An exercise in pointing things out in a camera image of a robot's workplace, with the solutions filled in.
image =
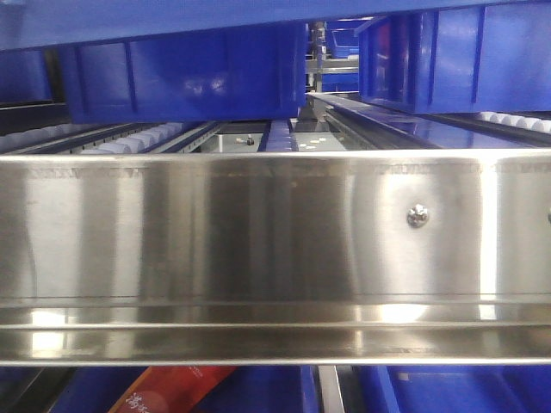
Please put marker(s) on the blue bin lower right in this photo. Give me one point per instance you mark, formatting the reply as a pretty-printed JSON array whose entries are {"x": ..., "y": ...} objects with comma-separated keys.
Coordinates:
[{"x": 455, "y": 388}]

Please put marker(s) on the stainless steel shelf rail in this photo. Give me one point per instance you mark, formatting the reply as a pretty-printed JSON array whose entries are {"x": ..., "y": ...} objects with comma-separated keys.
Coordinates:
[{"x": 276, "y": 258}]

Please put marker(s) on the white roller track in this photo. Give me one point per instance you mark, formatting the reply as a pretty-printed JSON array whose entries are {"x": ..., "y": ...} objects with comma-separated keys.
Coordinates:
[
  {"x": 519, "y": 121},
  {"x": 138, "y": 142}
]

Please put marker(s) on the white roller track right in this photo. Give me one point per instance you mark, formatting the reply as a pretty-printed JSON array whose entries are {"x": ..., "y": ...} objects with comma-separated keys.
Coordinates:
[{"x": 519, "y": 121}]

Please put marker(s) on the red printed package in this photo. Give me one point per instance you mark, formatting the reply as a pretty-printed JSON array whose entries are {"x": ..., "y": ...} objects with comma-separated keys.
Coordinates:
[{"x": 170, "y": 389}]

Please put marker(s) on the silver rail screw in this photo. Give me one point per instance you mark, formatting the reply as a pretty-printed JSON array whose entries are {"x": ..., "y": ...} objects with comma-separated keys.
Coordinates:
[{"x": 417, "y": 216}]

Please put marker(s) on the blue bin rear right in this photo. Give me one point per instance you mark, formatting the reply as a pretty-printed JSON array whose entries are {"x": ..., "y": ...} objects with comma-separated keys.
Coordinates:
[{"x": 485, "y": 58}]

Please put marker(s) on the large blue plastic bin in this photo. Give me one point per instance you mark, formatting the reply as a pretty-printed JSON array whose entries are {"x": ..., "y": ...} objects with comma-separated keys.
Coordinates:
[{"x": 38, "y": 24}]

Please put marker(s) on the blue bin lower left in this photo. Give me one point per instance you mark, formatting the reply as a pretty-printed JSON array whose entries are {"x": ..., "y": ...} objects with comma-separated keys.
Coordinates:
[{"x": 248, "y": 389}]

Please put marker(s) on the blue bin rear left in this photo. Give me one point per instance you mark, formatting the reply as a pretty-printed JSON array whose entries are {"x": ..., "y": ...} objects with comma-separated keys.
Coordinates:
[{"x": 242, "y": 73}]

